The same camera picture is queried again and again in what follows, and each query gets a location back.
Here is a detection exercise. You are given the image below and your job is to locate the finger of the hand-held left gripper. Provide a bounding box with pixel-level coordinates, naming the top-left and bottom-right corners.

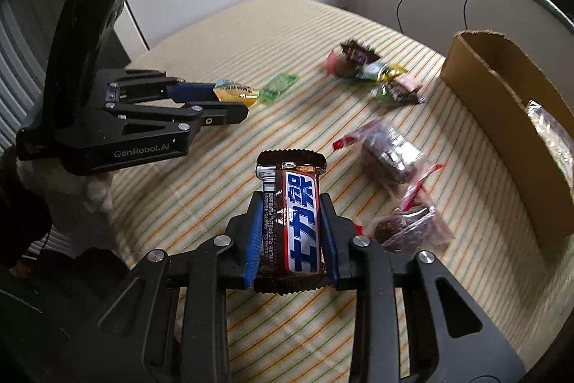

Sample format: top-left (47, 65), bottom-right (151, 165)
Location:
top-left (104, 101), bottom-right (250, 139)
top-left (107, 69), bottom-right (220, 102)

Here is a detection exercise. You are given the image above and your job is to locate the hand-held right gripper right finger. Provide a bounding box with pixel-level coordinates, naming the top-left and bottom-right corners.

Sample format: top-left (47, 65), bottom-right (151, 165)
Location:
top-left (319, 192), bottom-right (527, 383)

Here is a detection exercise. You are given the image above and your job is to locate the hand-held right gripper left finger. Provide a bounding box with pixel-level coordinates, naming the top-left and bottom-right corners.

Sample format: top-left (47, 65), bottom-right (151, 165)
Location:
top-left (85, 191), bottom-right (265, 383)

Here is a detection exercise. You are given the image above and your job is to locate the yellow candy packet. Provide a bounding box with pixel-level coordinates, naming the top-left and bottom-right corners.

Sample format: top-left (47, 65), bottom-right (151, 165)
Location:
top-left (213, 79), bottom-right (262, 108)

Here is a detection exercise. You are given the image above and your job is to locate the brown chocolate bar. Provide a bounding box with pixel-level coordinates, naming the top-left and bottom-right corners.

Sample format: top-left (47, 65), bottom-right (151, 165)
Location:
top-left (255, 149), bottom-right (327, 293)

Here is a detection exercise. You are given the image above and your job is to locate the green candy packet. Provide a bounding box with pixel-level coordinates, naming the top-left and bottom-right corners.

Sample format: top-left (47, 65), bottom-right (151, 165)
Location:
top-left (259, 72), bottom-right (299, 106)

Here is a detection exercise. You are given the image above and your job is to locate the clear red-trimmed brown cake packet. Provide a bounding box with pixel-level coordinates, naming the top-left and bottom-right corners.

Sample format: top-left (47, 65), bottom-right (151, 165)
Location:
top-left (370, 181), bottom-right (455, 251)

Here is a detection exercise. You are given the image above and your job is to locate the clear red-trimmed dark cake packet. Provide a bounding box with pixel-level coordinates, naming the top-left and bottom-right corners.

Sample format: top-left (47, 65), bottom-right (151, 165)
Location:
top-left (333, 118), bottom-right (444, 186)

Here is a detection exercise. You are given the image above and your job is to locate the dark brown candy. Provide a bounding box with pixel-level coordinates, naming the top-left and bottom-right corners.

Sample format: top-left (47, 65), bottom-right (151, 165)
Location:
top-left (340, 39), bottom-right (380, 63)

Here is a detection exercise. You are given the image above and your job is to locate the dark pink snack packet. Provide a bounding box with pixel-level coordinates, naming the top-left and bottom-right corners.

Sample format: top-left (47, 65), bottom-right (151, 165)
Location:
top-left (386, 75), bottom-right (427, 104)

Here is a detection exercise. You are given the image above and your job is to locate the cardboard box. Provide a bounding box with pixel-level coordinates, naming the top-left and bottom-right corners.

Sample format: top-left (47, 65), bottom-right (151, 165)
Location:
top-left (439, 29), bottom-right (574, 249)

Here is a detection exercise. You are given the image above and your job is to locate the striped tablecloth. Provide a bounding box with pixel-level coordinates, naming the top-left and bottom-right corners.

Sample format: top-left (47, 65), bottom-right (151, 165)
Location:
top-left (0, 0), bottom-right (570, 383)

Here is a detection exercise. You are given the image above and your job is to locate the pink wrapped candy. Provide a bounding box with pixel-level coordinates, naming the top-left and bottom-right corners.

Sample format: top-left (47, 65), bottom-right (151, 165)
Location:
top-left (326, 50), bottom-right (344, 75)

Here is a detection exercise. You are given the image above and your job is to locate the brown round candy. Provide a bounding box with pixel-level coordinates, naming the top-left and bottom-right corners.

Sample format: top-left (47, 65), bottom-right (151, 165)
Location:
top-left (336, 59), bottom-right (359, 79)

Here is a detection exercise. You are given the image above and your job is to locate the green yellow wrapped candy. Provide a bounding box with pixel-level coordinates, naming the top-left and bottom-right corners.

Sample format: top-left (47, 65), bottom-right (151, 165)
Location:
top-left (356, 61), bottom-right (406, 82)

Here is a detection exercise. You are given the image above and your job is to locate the clear pale cake packet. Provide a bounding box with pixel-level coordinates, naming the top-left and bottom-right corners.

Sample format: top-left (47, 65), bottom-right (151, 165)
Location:
top-left (524, 99), bottom-right (574, 186)

